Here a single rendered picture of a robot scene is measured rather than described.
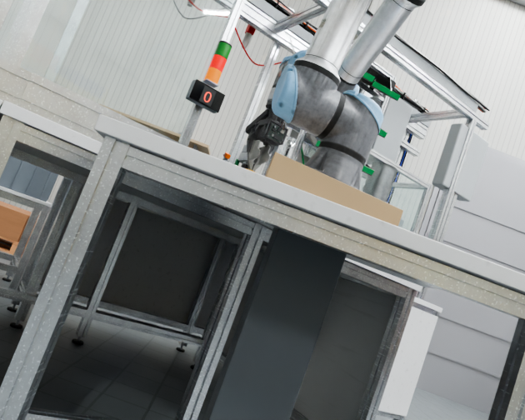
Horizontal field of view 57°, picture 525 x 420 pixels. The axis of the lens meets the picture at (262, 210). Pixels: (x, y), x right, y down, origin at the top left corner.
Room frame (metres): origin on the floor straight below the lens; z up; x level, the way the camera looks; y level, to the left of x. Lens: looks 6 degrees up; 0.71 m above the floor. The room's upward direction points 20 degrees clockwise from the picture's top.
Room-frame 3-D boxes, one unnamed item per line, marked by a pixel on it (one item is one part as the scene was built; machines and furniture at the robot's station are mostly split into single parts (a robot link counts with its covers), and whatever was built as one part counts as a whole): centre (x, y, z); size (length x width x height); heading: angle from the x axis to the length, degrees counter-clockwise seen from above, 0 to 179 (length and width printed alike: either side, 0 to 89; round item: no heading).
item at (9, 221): (5.02, 2.12, 0.20); 1.13 x 0.82 x 0.39; 94
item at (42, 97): (1.41, 0.27, 0.91); 0.89 x 0.06 x 0.11; 120
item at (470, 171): (3.04, -1.09, 1.42); 0.30 x 0.09 x 1.13; 120
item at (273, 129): (1.43, 0.06, 1.12); 0.09 x 0.08 x 0.12; 30
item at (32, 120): (2.07, 0.33, 0.84); 1.50 x 1.41 x 0.03; 120
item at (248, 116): (2.84, 0.27, 1.56); 0.04 x 0.04 x 1.39; 30
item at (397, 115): (2.91, -0.52, 1.50); 0.38 x 0.21 x 0.88; 30
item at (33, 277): (3.20, 0.11, 0.43); 2.20 x 0.38 x 0.86; 120
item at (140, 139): (1.18, -0.12, 0.84); 0.90 x 0.70 x 0.03; 92
